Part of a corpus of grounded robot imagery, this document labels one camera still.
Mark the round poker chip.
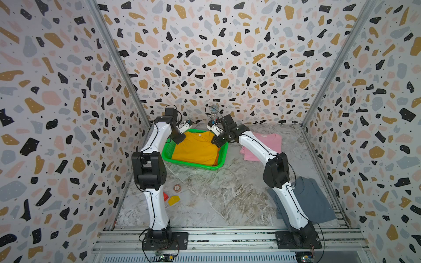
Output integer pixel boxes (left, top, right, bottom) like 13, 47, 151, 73
173, 185, 182, 193

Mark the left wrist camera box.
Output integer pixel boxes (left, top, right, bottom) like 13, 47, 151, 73
182, 119, 194, 130

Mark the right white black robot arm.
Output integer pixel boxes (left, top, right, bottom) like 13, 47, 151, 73
207, 115, 322, 248

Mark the yellow t-shirt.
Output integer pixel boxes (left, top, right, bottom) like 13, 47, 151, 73
172, 131, 220, 166

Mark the yellow wooden block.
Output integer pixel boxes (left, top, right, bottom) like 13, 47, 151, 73
168, 196, 180, 206

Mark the pink folded t-shirt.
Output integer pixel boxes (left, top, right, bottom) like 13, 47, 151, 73
239, 132, 282, 162

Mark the left circuit board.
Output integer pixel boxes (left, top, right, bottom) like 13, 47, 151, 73
153, 251, 176, 263

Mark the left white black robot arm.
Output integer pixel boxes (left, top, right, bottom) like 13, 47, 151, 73
132, 105, 185, 242

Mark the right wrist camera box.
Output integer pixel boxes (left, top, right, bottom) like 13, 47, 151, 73
207, 120, 223, 136

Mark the aluminium mounting rail frame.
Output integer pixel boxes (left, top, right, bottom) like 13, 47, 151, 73
93, 227, 375, 263

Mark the grey-blue t-shirt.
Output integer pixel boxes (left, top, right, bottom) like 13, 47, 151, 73
266, 176, 336, 231

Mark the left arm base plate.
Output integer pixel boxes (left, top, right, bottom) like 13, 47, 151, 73
142, 232, 189, 251

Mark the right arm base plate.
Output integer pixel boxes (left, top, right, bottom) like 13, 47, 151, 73
275, 231, 322, 250

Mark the green plastic basket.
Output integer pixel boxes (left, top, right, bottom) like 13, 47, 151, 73
162, 129, 229, 171

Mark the circuit board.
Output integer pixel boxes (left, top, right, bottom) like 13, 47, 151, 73
296, 252, 314, 263
153, 251, 176, 263

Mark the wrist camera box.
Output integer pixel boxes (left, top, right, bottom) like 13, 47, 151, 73
207, 120, 223, 136
182, 119, 194, 130

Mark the red wooden block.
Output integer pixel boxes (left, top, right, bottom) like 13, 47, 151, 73
163, 192, 169, 202

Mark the right circuit board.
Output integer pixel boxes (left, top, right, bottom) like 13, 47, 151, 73
296, 252, 314, 263

